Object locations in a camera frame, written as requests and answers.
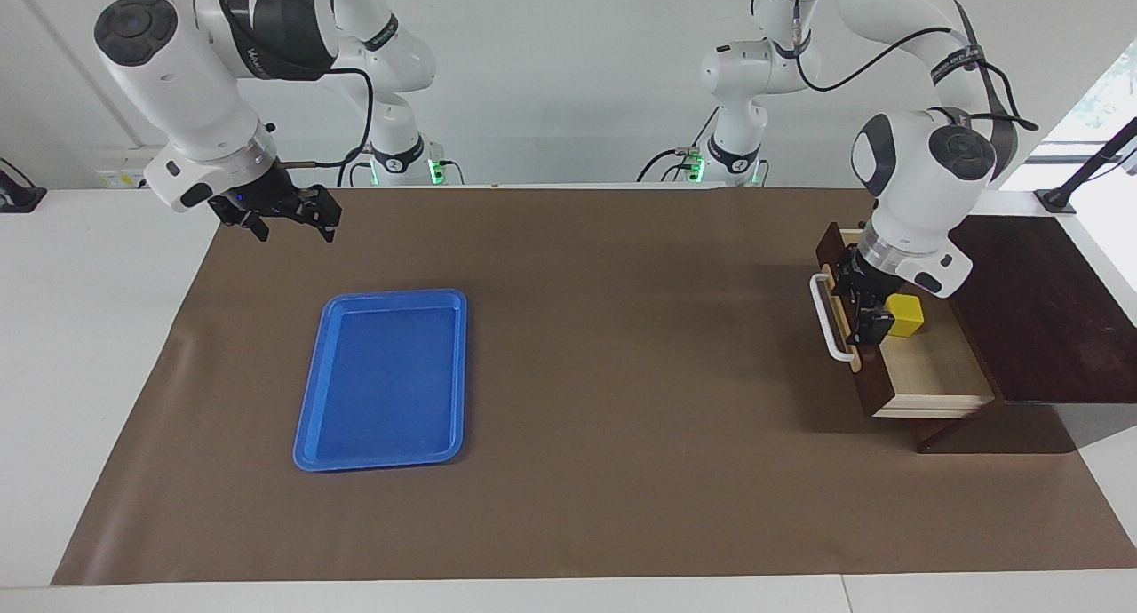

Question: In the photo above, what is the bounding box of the black table mount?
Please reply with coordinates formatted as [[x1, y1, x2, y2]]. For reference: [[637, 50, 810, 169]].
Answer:
[[0, 157, 47, 214]]

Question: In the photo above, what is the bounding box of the dark wooden drawer cabinet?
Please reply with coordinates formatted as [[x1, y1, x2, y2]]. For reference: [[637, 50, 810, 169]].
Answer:
[[915, 213, 1137, 455]]

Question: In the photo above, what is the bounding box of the wooden drawer with white handle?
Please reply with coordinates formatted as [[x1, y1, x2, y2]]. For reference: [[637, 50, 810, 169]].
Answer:
[[810, 222, 996, 419]]

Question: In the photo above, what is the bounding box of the yellow cube block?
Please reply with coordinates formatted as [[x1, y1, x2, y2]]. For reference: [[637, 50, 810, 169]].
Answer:
[[884, 293, 926, 339]]

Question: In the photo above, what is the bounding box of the bright window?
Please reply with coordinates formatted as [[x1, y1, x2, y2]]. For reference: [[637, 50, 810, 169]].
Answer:
[[1022, 40, 1137, 192]]

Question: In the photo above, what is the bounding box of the black arm base cable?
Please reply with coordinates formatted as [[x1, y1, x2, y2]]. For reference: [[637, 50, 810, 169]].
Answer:
[[636, 107, 720, 184], [336, 145, 374, 187]]

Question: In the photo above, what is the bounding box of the blue plastic tray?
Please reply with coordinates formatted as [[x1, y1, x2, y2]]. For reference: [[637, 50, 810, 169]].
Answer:
[[292, 289, 469, 473]]

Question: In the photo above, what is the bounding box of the brown paper table mat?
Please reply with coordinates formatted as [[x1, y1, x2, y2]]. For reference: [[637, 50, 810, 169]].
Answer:
[[51, 187, 1137, 587]]

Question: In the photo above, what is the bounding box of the black clamp stand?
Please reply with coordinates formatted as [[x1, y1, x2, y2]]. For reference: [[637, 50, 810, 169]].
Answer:
[[1035, 115, 1137, 216]]

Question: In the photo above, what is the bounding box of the black right arm base cable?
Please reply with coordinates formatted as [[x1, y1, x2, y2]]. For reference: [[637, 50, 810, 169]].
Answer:
[[336, 145, 374, 187]]

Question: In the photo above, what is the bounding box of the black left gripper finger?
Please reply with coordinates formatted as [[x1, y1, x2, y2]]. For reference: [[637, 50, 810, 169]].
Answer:
[[846, 309, 896, 346]]

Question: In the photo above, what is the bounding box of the black left arm base cable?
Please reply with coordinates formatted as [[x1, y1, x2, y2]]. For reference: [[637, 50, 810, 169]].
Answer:
[[636, 107, 720, 184]]

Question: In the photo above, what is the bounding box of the white wall socket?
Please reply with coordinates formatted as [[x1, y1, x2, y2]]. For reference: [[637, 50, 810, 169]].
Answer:
[[98, 155, 170, 190]]

